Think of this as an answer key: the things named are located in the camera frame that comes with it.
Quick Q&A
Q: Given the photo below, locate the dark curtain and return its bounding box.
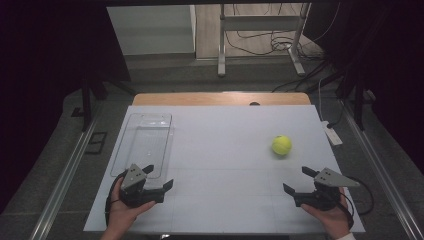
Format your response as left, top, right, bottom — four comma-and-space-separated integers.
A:
309, 0, 424, 164
0, 0, 132, 214

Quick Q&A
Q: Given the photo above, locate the white metal desk frame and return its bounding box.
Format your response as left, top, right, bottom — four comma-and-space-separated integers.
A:
217, 3, 312, 78

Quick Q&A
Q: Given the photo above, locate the right hand-held gripper black cable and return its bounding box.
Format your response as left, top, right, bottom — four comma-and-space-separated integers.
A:
336, 175, 375, 231

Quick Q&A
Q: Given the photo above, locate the white cabinet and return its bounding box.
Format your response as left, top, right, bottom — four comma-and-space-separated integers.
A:
106, 4, 197, 57

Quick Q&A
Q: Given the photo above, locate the yellow tennis ball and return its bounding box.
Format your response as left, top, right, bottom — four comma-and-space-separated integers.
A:
271, 134, 293, 156

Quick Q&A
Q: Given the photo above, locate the person's left hand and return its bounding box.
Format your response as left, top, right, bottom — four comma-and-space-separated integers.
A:
105, 177, 157, 234

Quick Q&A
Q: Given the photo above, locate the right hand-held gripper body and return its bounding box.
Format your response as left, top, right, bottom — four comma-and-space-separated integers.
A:
293, 167, 361, 212

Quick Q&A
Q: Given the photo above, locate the white cable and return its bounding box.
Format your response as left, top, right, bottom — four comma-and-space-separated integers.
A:
317, 78, 326, 123

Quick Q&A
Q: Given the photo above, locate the clear plastic tray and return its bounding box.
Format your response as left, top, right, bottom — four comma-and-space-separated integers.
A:
110, 112, 175, 190

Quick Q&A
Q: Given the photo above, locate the hand-held gripper black cable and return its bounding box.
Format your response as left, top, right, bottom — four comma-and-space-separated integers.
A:
104, 169, 129, 228
336, 175, 375, 231

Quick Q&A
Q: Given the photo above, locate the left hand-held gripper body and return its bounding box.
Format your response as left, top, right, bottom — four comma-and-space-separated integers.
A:
119, 163, 166, 209

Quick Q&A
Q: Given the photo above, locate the person's right hand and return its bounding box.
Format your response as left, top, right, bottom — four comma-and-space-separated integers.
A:
300, 187, 351, 239

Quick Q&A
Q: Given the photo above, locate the black metal stand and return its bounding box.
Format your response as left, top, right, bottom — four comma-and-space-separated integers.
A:
308, 71, 378, 131
71, 71, 136, 132

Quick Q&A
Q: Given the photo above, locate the white power strip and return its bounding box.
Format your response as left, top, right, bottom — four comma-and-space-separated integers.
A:
321, 120, 344, 147

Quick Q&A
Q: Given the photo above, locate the black floor frame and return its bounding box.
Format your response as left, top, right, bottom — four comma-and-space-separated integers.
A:
84, 131, 108, 155

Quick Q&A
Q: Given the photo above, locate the black power plug cable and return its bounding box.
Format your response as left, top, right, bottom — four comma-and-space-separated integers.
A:
326, 99, 346, 130

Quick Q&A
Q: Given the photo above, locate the tangle of black floor cables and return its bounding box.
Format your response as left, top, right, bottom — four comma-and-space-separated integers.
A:
223, 3, 341, 93

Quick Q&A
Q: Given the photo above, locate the aluminium rail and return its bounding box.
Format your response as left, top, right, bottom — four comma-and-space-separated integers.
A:
29, 121, 98, 240
341, 99, 424, 240

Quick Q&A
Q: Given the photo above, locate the left hand-held gripper black cable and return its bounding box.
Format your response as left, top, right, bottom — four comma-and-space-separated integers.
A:
104, 169, 129, 228

